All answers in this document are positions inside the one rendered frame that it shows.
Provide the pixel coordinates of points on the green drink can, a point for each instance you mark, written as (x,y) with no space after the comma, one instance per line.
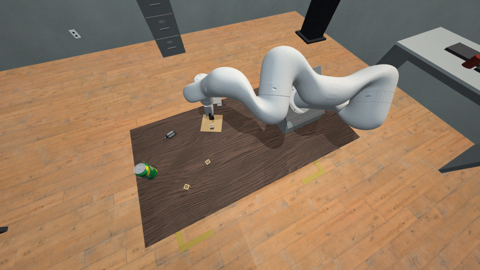
(146,171)

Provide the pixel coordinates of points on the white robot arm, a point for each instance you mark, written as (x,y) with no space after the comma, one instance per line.
(284,66)

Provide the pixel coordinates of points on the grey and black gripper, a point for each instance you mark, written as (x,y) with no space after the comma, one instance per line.
(209,111)

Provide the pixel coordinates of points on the tan square mat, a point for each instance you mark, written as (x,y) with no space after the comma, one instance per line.
(206,122)

